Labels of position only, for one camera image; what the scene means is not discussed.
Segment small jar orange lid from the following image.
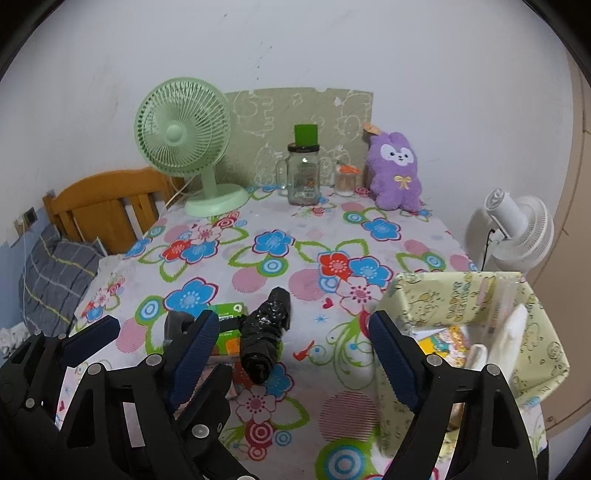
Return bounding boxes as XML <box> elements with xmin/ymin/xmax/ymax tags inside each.
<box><xmin>335</xmin><ymin>164</ymin><xmax>362</xmax><ymax>198</ymax></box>

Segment green desk fan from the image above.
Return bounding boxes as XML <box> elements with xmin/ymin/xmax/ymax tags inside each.
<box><xmin>134</xmin><ymin>78</ymin><xmax>250</xmax><ymax>217</ymax></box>

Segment glass mug jar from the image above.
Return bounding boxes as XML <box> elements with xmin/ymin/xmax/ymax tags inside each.
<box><xmin>276</xmin><ymin>143</ymin><xmax>322</xmax><ymax>206</ymax></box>

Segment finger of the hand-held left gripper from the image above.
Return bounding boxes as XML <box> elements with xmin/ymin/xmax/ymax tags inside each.
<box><xmin>175</xmin><ymin>364</ymin><xmax>259</xmax><ymax>480</ymax></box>
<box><xmin>0</xmin><ymin>316</ymin><xmax>122</xmax><ymax>432</ymax></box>

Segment colourful cartoon packet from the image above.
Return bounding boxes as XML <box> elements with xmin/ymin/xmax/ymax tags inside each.
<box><xmin>418</xmin><ymin>325</ymin><xmax>472</xmax><ymax>367</ymax></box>

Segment white cloth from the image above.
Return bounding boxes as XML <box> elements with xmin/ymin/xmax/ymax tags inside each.
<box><xmin>487</xmin><ymin>305</ymin><xmax>529</xmax><ymax>370</ymax></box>

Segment green orange small box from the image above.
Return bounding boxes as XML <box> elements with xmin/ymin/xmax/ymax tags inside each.
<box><xmin>210</xmin><ymin>302</ymin><xmax>247</xmax><ymax>358</ymax></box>

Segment black fan cable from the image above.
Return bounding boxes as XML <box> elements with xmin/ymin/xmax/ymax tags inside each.
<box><xmin>481</xmin><ymin>226</ymin><xmax>498</xmax><ymax>271</ymax></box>

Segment purple plush rabbit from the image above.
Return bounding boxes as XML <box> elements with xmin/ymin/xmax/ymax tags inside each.
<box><xmin>362</xmin><ymin>122</ymin><xmax>424</xmax><ymax>213</ymax></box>

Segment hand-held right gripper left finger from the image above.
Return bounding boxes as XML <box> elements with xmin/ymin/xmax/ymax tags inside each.
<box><xmin>55</xmin><ymin>310</ymin><xmax>221</xmax><ymax>480</ymax></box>

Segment grey plaid pillow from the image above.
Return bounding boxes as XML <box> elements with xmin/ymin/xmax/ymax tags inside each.
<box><xmin>18</xmin><ymin>226</ymin><xmax>105</xmax><ymax>335</ymax></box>

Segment white standing fan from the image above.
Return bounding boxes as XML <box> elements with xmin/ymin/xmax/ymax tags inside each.
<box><xmin>464</xmin><ymin>188</ymin><xmax>555</xmax><ymax>273</ymax></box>

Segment black plastic bag roll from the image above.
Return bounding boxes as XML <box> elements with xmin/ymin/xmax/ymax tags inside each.
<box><xmin>239</xmin><ymin>286</ymin><xmax>293</xmax><ymax>384</ymax></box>

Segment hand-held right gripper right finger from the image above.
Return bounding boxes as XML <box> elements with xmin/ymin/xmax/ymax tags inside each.
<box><xmin>368</xmin><ymin>310</ymin><xmax>539</xmax><ymax>480</ymax></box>

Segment white fan cable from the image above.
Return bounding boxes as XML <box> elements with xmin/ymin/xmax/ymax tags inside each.
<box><xmin>165</xmin><ymin>178</ymin><xmax>193</xmax><ymax>207</ymax></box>

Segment small white packet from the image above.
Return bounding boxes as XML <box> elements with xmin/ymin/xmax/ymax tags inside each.
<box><xmin>466</xmin><ymin>344</ymin><xmax>490</xmax><ymax>370</ymax></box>

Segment yellow cartoon printed box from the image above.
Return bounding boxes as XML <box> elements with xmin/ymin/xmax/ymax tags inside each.
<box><xmin>372</xmin><ymin>270</ymin><xmax>571</xmax><ymax>460</ymax></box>

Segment beige door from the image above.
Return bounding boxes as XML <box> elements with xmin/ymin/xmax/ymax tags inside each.
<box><xmin>524</xmin><ymin>46</ymin><xmax>591</xmax><ymax>439</ymax></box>

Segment green printed board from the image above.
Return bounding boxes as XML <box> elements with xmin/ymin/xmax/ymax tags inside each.
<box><xmin>224</xmin><ymin>87</ymin><xmax>375</xmax><ymax>188</ymax></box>

